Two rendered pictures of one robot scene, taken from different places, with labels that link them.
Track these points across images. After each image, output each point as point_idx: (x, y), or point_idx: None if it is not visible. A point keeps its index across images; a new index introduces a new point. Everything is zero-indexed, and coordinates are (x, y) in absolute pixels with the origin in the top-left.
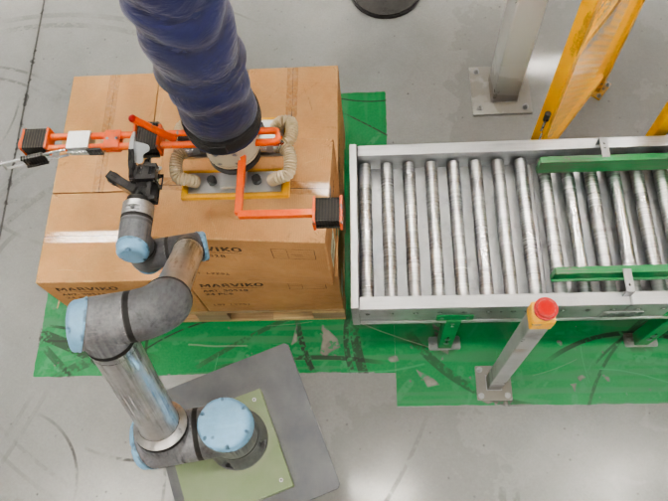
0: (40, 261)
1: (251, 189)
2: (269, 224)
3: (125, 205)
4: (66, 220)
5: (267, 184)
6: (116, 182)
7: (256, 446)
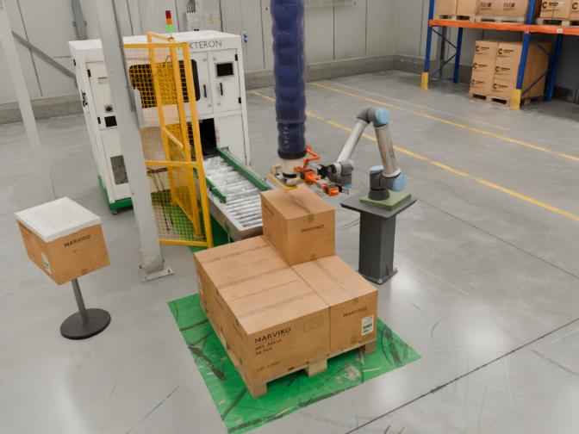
0: (367, 293)
1: None
2: (305, 192)
3: (337, 164)
4: (339, 294)
5: None
6: (330, 170)
7: None
